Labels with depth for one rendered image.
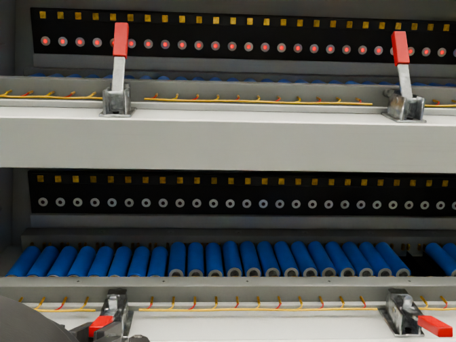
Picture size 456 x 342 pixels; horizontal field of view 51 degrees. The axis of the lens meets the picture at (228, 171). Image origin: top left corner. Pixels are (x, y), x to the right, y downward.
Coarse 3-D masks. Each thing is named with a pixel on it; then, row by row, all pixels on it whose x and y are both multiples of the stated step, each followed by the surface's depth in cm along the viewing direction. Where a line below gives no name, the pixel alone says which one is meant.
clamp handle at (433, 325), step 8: (408, 304) 43; (408, 312) 42; (416, 312) 42; (416, 320) 41; (424, 320) 39; (432, 320) 39; (432, 328) 38; (440, 328) 37; (448, 328) 37; (440, 336) 37; (448, 336) 37
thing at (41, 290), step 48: (0, 288) 45; (48, 288) 45; (96, 288) 45; (144, 288) 45; (192, 288) 46; (240, 288) 46; (288, 288) 46; (336, 288) 47; (384, 288) 47; (432, 288) 47
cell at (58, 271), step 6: (66, 246) 54; (72, 246) 54; (60, 252) 53; (66, 252) 52; (72, 252) 53; (60, 258) 51; (66, 258) 51; (72, 258) 52; (54, 264) 50; (60, 264) 50; (66, 264) 50; (72, 264) 52; (54, 270) 48; (60, 270) 49; (66, 270) 50; (48, 276) 48; (60, 276) 48
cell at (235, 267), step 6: (228, 246) 55; (234, 246) 55; (228, 252) 54; (234, 252) 53; (228, 258) 52; (234, 258) 52; (228, 264) 51; (234, 264) 51; (240, 264) 52; (228, 270) 50; (234, 270) 50; (240, 270) 51; (228, 276) 51; (240, 276) 51
